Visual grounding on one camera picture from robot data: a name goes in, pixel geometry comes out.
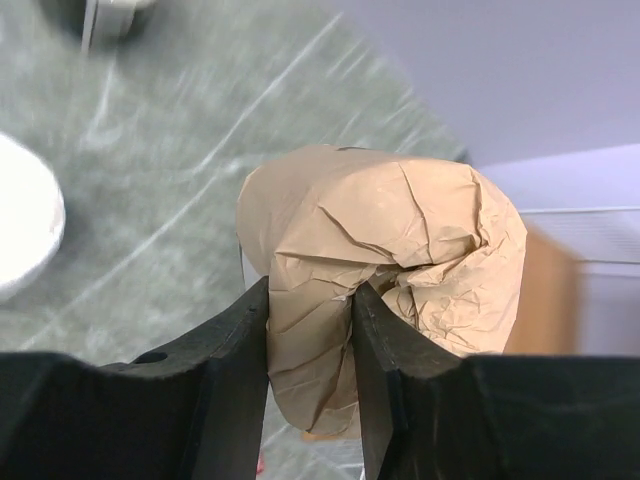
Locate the black wrapped roll, centre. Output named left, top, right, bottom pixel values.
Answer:
left=1, top=134, right=66, bottom=302

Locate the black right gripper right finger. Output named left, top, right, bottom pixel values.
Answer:
left=353, top=284, right=470, bottom=479

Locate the white wire wooden shelf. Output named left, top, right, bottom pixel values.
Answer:
left=481, top=145, right=639, bottom=356

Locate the brown paper roll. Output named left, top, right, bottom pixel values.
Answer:
left=236, top=145, right=527, bottom=437

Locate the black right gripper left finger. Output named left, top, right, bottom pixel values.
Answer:
left=103, top=279, right=269, bottom=479

